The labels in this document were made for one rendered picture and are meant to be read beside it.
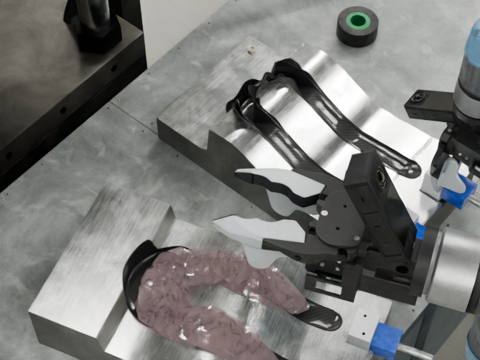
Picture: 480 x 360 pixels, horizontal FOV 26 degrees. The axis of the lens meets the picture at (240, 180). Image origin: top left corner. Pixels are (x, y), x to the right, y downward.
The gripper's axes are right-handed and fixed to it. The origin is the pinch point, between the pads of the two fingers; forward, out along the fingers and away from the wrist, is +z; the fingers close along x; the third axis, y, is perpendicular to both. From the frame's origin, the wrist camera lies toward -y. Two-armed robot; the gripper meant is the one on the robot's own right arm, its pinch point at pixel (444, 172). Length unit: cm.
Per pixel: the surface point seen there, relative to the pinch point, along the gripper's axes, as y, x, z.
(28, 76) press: -78, -22, 15
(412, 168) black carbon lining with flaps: -5.9, 0.4, 4.7
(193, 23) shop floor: -115, 62, 94
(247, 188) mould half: -26.7, -18.0, 9.8
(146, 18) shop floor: -127, 54, 94
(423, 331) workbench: 4, 1, 54
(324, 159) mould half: -18.4, -7.5, 4.8
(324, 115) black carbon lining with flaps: -23.5, -1.0, 3.2
